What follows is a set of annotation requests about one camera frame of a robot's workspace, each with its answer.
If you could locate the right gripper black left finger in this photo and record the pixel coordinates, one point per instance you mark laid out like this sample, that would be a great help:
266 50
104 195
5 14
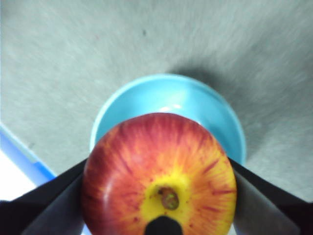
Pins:
44 210

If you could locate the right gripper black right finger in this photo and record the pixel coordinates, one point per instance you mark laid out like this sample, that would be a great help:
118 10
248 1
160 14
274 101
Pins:
269 210

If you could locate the red yellow apple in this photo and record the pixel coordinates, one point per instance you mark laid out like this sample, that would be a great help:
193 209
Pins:
159 159

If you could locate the blue ribbed bowl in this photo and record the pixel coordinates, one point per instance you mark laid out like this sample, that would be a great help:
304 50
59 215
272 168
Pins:
171 93

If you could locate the blue table edge strip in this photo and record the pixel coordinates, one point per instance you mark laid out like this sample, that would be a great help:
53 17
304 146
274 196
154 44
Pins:
19 156

